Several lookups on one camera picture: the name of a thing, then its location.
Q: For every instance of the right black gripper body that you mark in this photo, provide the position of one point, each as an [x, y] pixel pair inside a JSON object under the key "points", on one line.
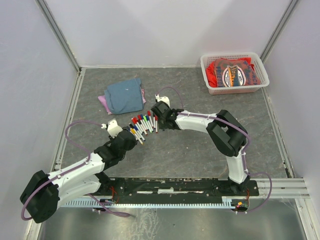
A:
{"points": [[161, 125]]}

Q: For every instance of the pink cloth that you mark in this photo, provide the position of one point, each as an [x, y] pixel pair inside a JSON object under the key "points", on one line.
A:
{"points": [[103, 101]]}

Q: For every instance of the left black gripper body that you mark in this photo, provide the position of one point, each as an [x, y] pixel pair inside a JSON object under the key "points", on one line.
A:
{"points": [[134, 142]]}

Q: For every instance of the white plastic basket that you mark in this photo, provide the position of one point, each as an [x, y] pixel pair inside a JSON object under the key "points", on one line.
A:
{"points": [[260, 70]]}

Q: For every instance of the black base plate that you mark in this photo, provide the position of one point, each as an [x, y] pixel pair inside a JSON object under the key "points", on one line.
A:
{"points": [[124, 187]]}

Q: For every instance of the red printed cloth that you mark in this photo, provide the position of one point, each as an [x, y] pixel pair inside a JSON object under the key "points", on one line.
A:
{"points": [[226, 73]]}

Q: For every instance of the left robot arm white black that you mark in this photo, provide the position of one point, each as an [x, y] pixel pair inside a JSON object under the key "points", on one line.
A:
{"points": [[46, 192]]}

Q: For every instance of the green cap marker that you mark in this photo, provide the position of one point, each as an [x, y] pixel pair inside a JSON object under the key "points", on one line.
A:
{"points": [[147, 124]]}

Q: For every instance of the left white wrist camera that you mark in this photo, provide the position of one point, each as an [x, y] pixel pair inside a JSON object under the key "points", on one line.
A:
{"points": [[112, 128]]}

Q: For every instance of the blue cloth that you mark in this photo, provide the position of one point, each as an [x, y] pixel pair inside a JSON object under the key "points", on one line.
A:
{"points": [[124, 96]]}

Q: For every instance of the blue cap marker with eraser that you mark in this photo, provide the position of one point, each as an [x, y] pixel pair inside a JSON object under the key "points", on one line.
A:
{"points": [[150, 119]]}

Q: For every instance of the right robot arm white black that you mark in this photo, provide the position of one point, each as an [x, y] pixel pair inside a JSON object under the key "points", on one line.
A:
{"points": [[228, 135]]}

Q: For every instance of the yellow cap marker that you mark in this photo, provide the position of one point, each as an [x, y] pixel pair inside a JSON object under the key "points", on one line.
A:
{"points": [[137, 136]]}

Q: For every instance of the aluminium rail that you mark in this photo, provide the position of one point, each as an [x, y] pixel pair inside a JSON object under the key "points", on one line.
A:
{"points": [[283, 188]]}

